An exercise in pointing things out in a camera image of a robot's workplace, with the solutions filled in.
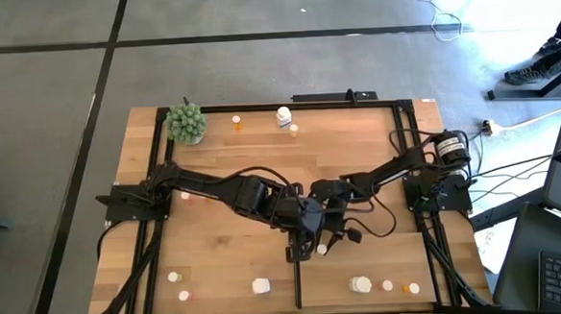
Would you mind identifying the white Trader Joe's melatonin bottle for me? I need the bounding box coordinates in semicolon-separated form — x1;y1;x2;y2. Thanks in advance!
251;277;272;296

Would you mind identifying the black desk crossbar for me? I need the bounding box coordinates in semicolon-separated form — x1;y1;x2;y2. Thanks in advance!
469;185;549;232

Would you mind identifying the dark desk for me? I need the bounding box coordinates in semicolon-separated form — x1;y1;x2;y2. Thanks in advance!
487;198;561;314

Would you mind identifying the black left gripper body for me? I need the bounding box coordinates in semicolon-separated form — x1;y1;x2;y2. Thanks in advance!
286;221;325;249

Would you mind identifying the black desk foot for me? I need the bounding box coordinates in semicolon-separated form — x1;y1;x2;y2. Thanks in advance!
485;55;561;103

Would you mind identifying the green succulent in white pot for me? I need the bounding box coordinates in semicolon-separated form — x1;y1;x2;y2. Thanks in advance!
164;101;209;148

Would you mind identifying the white round pill bottle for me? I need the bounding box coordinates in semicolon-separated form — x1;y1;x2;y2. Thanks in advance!
348;275;374;296

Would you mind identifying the white floor cable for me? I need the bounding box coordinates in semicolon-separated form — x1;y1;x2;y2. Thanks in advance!
356;0;466;48

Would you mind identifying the black mounting bar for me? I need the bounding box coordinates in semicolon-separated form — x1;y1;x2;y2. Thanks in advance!
290;87;379;106

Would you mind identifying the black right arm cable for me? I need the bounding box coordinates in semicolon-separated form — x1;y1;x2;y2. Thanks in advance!
342;181;400;241

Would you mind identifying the white bottle blue label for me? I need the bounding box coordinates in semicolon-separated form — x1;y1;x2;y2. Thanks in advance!
275;106;293;129

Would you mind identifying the person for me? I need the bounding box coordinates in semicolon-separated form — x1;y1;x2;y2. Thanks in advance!
500;5;561;87

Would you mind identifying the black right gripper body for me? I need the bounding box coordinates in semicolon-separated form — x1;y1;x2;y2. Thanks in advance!
308;175;363;247

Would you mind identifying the white power strip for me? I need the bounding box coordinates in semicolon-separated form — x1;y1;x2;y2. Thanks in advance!
480;118;500;136

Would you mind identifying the white paper sheet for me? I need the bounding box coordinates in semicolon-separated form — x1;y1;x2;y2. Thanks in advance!
474;219;509;276

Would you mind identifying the wooden shelf black frame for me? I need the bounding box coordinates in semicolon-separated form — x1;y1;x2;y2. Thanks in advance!
290;219;438;311

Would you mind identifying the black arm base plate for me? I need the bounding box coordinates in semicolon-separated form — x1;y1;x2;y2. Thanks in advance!
96;181;175;225
402;173;475;215

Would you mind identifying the black cable bundle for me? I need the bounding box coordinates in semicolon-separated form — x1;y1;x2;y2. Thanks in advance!
93;219;168;314
415;207;493;312

